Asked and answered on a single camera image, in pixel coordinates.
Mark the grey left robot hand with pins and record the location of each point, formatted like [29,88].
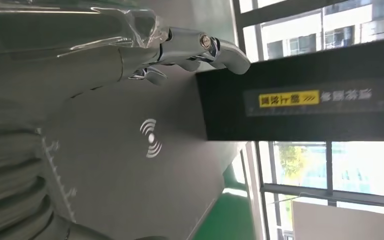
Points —
[79,66]

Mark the white panel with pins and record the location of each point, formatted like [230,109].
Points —
[344,222]

